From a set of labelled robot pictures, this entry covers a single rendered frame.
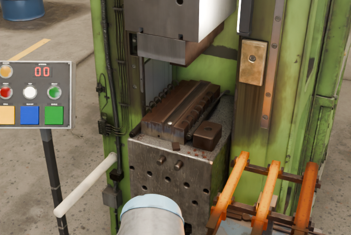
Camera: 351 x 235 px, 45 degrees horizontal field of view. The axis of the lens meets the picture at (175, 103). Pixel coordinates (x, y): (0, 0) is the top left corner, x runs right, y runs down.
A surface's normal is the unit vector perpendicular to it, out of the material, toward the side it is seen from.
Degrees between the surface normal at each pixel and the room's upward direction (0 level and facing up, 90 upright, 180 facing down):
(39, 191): 0
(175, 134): 90
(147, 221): 6
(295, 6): 90
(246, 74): 90
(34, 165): 0
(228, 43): 90
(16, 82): 60
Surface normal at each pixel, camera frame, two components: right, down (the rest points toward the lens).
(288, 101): -0.43, 0.45
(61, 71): 0.00, 0.00
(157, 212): 0.15, -0.86
